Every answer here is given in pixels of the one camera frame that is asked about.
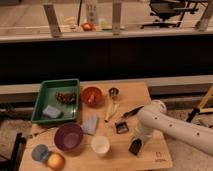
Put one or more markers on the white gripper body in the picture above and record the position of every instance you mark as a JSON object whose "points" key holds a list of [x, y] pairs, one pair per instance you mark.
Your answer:
{"points": [[142, 135]]}

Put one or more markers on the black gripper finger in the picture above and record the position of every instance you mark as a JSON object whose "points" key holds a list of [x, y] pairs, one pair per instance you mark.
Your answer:
{"points": [[135, 146]]}

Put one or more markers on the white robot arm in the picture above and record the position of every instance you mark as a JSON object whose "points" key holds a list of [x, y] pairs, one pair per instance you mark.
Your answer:
{"points": [[154, 117]]}

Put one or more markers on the dark spatula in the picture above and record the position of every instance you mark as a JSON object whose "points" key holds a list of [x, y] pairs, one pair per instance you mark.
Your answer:
{"points": [[132, 112]]}

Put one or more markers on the white cup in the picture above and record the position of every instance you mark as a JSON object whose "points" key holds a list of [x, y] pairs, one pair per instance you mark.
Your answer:
{"points": [[100, 145]]}

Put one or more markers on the small metal cup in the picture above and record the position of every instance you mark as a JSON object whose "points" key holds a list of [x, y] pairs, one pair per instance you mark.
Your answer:
{"points": [[113, 92]]}

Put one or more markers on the grey blue cloth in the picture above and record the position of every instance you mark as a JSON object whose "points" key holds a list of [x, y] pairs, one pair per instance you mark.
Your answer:
{"points": [[89, 125]]}

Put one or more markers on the orange bowl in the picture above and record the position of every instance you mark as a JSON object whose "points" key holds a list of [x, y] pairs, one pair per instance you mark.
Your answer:
{"points": [[92, 96]]}

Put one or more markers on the yellow wooden stand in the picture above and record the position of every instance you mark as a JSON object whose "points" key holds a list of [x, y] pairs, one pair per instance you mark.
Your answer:
{"points": [[201, 106]]}

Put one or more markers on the purple bowl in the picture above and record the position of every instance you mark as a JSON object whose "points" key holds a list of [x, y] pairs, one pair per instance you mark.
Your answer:
{"points": [[68, 136]]}

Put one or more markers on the orange round fruit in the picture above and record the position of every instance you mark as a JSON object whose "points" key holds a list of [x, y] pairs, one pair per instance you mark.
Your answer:
{"points": [[56, 161]]}

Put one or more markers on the brown grape bunch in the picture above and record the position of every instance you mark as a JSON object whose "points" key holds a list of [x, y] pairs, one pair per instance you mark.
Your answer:
{"points": [[66, 98]]}

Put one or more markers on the green plastic tray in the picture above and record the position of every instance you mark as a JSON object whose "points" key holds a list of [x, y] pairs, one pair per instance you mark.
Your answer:
{"points": [[46, 96]]}

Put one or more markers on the blue sponge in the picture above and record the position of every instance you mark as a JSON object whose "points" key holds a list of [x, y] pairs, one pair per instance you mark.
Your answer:
{"points": [[51, 112]]}

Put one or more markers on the blue round lid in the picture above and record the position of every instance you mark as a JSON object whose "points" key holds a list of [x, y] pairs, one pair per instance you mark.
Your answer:
{"points": [[40, 153]]}

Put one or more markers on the black office chair base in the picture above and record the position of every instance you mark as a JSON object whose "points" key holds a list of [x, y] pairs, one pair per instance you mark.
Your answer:
{"points": [[165, 9]]}

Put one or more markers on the black chair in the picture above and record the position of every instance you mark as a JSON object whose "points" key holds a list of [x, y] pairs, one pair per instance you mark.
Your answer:
{"points": [[12, 163]]}

